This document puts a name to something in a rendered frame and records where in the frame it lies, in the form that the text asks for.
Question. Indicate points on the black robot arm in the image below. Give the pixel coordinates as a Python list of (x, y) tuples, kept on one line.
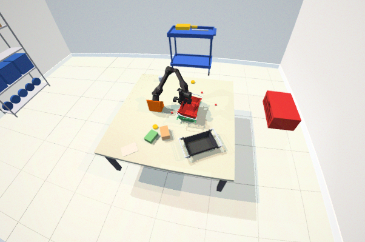
[(183, 85)]

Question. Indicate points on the small green block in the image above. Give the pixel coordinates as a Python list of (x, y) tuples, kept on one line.
[(151, 136)]

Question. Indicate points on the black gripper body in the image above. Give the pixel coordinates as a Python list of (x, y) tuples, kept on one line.
[(181, 98)]

